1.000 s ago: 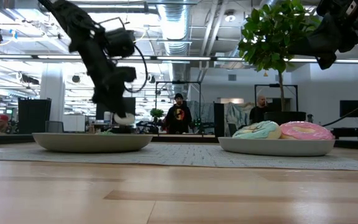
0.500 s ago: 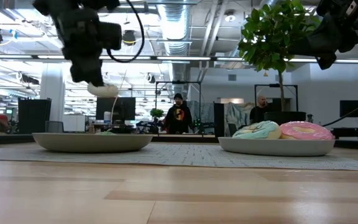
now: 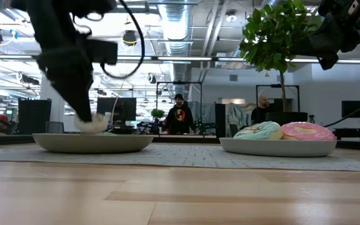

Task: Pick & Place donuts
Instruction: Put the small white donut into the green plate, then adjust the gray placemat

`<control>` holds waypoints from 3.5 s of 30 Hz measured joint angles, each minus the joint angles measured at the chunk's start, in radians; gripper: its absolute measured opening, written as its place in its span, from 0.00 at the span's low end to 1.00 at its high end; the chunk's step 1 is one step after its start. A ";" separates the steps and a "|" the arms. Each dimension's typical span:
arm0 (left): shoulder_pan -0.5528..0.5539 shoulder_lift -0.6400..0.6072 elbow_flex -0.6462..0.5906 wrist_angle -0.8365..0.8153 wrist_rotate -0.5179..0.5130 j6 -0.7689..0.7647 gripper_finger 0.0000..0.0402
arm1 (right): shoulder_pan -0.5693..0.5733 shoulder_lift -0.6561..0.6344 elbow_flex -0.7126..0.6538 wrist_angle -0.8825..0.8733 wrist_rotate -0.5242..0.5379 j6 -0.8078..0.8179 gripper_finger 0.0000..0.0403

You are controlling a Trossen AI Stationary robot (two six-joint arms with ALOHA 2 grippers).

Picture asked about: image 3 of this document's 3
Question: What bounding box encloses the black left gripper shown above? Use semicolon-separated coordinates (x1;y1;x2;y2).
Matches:
39;34;94;123

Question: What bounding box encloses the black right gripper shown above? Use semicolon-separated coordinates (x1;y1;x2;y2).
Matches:
290;0;360;70

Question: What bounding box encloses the small cream frosted donut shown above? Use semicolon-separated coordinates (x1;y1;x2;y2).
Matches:
74;112;109;134

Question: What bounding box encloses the large pink frosted donut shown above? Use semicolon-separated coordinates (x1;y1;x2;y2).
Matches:
281;121;337;141

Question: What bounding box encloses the large mint frosted donut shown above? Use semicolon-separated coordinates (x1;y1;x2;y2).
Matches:
233;121;284;141

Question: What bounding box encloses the grey chair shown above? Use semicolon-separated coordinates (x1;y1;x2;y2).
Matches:
45;121;64;134

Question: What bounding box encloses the black cabinet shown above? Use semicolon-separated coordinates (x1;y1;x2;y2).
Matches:
17;98;53;134

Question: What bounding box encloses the black computer monitor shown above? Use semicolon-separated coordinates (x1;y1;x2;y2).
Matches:
96;97;137;123

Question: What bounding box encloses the olive green plate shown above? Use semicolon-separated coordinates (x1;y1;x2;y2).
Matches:
32;133;155;154

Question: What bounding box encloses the potted green plant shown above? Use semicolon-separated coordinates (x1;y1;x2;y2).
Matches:
238;0;323;126

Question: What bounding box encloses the black desk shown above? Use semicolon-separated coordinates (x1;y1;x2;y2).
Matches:
334;127;360;141

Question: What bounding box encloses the small background green plant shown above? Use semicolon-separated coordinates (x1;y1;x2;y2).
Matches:
151;108;166;120

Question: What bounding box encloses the person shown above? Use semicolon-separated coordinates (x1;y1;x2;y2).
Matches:
164;92;195;135
251;95;271;124

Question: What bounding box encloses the blue white cloth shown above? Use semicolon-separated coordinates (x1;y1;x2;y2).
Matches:
225;102;256;138

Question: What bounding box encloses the grey plate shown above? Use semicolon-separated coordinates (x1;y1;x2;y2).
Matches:
219;137;338;158

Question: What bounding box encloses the black partition panel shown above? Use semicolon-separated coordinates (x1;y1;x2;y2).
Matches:
214;102;226;138

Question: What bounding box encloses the grey woven placemat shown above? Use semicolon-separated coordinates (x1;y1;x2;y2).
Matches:
0;144;360;173

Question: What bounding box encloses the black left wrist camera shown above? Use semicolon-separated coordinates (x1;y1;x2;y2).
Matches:
85;39;119;66

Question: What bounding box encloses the black wall monitor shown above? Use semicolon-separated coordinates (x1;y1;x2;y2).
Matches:
341;100;360;119

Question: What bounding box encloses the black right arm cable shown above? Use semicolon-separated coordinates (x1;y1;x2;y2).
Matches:
324;96;360;128

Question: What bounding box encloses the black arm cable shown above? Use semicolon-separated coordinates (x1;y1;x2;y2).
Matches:
324;96;360;128
100;0;146;79

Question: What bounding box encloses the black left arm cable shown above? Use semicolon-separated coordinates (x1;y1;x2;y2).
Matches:
100;0;146;79

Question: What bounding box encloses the silver ventilation duct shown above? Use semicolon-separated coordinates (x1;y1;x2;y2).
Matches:
157;0;194;101

